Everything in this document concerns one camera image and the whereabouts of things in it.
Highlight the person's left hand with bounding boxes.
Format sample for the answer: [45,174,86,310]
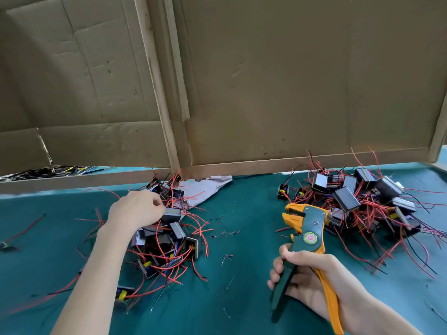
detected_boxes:
[105,189,166,236]

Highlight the crumpled grey plastic bag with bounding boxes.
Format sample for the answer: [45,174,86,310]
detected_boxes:
[178,175,233,208]

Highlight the pile of wired transformers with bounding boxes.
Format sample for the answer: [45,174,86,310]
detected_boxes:
[0,169,214,311]
[276,145,447,276]

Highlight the person's left forearm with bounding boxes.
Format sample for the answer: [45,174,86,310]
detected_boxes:
[50,223,137,335]

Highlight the wide wooden post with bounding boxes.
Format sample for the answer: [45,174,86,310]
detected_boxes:
[134,0,183,172]

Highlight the creased brown cardboard panel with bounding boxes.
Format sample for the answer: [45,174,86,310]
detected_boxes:
[0,0,174,175]

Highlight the wooden corner post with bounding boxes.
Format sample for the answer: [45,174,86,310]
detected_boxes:
[427,94,447,163]

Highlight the short wooden bottom rail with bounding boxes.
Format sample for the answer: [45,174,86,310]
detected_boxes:
[0,168,172,194]

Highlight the thin wooden strip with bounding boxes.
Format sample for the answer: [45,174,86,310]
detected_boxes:
[164,0,191,121]

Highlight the smooth brown cardboard panel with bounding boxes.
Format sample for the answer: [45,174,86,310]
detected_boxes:
[178,0,447,165]

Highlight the person's right forearm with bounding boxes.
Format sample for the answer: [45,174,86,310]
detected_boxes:
[345,293,423,335]

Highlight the heap of black cables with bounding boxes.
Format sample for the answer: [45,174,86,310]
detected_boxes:
[0,164,106,182]

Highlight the long wooden bottom rail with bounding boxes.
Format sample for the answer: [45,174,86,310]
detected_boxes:
[185,147,430,180]

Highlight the orange green wire strippers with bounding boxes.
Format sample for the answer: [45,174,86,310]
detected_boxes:
[271,203,345,335]

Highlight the person's right hand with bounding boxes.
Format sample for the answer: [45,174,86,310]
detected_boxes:
[267,244,367,325]

